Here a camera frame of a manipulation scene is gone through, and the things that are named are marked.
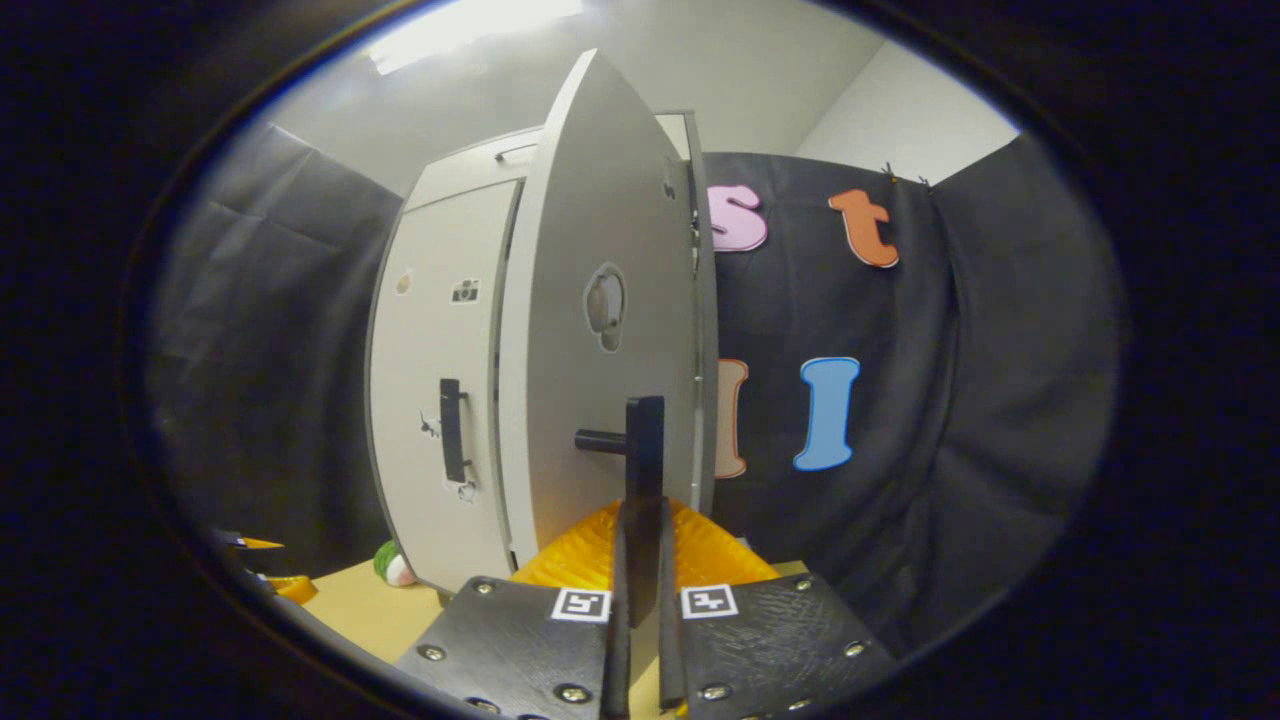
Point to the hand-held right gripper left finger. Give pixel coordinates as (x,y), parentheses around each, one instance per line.
(520,650)

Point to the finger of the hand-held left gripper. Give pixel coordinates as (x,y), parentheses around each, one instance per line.
(255,543)
(290,588)

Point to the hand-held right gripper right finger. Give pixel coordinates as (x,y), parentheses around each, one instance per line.
(770,650)

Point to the beige cabinet door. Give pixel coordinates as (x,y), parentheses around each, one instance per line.
(440,300)
(600,200)

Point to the beige double-door shoe cabinet body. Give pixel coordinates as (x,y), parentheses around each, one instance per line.
(708,330)

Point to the green and white plush toy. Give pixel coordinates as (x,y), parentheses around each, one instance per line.
(392,565)

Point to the black backdrop cloth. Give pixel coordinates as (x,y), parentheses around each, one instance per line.
(980,400)

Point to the black backdrop clip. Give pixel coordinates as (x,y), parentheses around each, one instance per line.
(905,177)

